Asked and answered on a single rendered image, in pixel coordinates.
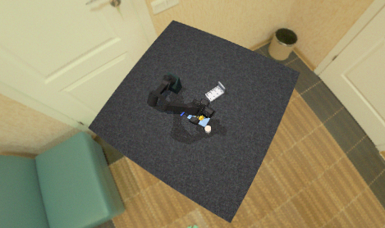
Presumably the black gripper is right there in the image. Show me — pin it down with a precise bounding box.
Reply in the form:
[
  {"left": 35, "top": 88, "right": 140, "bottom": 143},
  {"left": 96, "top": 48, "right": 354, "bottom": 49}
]
[{"left": 190, "top": 98, "right": 209, "bottom": 125}]

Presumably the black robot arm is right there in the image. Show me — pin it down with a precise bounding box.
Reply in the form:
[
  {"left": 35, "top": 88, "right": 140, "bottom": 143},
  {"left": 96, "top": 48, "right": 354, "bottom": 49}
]
[{"left": 147, "top": 75, "right": 215, "bottom": 118}]

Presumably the white paper cup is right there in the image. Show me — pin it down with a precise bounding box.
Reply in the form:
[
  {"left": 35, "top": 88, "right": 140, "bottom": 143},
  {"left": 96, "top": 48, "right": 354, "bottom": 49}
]
[{"left": 204, "top": 125, "right": 211, "bottom": 133}]

